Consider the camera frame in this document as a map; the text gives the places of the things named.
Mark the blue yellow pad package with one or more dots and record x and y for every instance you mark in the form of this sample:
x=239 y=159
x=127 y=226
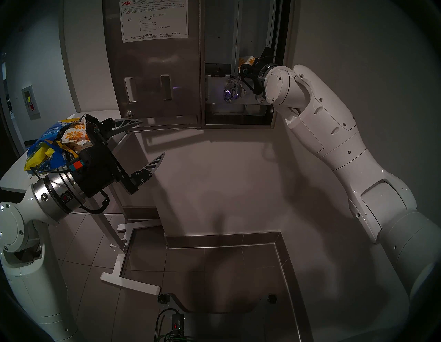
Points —
x=41 y=155

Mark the grey wall alarm box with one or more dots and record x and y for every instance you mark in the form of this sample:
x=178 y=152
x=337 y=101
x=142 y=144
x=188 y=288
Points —
x=31 y=102

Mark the stainless steel wall dispenser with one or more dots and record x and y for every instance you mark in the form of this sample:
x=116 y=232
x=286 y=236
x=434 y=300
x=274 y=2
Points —
x=148 y=69

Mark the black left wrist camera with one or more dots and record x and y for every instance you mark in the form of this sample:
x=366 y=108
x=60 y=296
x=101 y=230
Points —
x=91 y=160

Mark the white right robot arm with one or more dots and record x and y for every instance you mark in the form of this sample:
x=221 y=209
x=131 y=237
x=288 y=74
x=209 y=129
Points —
x=330 y=131

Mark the black star knob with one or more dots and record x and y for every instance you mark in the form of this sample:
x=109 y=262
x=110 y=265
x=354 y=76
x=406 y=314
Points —
x=163 y=298
x=272 y=299

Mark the dark robot base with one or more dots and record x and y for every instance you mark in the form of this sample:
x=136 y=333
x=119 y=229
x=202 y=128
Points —
x=227 y=324

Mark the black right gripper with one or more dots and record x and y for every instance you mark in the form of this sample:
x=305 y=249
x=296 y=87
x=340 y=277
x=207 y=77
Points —
x=258 y=74

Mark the white table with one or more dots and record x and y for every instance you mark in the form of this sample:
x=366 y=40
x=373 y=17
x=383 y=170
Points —
x=113 y=234

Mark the white instruction sheet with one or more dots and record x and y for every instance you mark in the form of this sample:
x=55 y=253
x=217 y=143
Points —
x=153 y=20

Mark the black box red light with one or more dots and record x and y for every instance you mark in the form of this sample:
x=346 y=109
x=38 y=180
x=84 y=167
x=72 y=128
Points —
x=177 y=322

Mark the orange floral pad package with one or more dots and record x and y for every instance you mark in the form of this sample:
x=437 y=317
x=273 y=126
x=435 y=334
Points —
x=74 y=135

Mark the black pad package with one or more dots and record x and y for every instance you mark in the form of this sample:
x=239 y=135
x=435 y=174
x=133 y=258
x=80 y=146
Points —
x=83 y=120

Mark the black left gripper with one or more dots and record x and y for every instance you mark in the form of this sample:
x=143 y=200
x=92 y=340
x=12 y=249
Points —
x=115 y=169

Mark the stainless steel dispenser cabinet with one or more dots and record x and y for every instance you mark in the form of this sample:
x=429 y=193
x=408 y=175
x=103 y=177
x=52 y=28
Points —
x=220 y=34

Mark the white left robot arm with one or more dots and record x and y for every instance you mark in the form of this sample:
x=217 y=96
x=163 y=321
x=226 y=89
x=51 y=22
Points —
x=31 y=286

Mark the orange floral pad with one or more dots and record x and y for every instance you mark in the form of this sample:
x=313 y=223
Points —
x=248 y=61

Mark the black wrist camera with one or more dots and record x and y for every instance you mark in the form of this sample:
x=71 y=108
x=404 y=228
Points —
x=91 y=160
x=246 y=73

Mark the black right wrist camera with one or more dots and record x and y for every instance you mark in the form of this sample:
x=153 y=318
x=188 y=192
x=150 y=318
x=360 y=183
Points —
x=246 y=73

